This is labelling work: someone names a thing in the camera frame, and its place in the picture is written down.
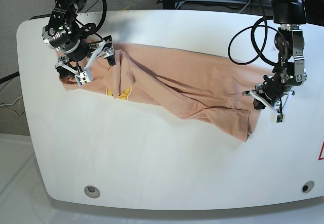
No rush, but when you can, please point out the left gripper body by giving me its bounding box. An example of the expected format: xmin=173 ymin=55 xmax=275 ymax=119
xmin=242 ymin=75 xmax=295 ymax=114

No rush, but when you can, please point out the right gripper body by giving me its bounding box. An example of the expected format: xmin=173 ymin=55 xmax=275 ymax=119
xmin=58 ymin=35 xmax=115 ymax=72

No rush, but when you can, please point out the peach pink T-shirt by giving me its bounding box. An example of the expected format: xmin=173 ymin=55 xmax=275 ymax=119
xmin=58 ymin=38 xmax=273 ymax=143

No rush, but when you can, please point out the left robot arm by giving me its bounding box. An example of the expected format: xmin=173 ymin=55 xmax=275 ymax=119
xmin=243 ymin=0 xmax=307 ymax=118

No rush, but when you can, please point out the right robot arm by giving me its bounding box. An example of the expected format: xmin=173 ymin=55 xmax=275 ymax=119
xmin=42 ymin=0 xmax=115 ymax=85

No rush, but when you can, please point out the black bar at left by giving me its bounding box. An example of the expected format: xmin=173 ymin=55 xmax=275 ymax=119
xmin=0 ymin=71 xmax=20 ymax=84

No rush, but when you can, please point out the red triangle sticker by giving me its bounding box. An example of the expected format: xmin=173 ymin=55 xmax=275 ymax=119
xmin=318 ymin=142 xmax=324 ymax=160

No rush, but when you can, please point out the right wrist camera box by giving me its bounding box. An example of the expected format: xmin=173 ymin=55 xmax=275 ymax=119
xmin=74 ymin=70 xmax=93 ymax=86

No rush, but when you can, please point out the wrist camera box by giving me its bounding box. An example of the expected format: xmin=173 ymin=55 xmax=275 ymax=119
xmin=276 ymin=113 xmax=284 ymax=123
xmin=74 ymin=70 xmax=93 ymax=86

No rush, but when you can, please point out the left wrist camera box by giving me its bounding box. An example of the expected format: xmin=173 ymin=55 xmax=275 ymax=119
xmin=276 ymin=113 xmax=284 ymax=123

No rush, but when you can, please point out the yellow floor cable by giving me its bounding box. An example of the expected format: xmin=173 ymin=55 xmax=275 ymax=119
xmin=0 ymin=97 xmax=23 ymax=117

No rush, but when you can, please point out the white cable at left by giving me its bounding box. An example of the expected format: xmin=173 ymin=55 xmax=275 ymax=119
xmin=0 ymin=96 xmax=23 ymax=108

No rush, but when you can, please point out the right table cable grommet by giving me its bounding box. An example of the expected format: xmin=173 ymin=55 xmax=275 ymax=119
xmin=301 ymin=181 xmax=314 ymax=193

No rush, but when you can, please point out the table cable grommet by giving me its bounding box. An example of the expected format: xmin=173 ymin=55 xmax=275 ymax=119
xmin=84 ymin=186 xmax=100 ymax=199
xmin=301 ymin=181 xmax=314 ymax=193

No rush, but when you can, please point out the left table cable grommet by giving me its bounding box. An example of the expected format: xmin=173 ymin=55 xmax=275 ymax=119
xmin=84 ymin=186 xmax=100 ymax=199

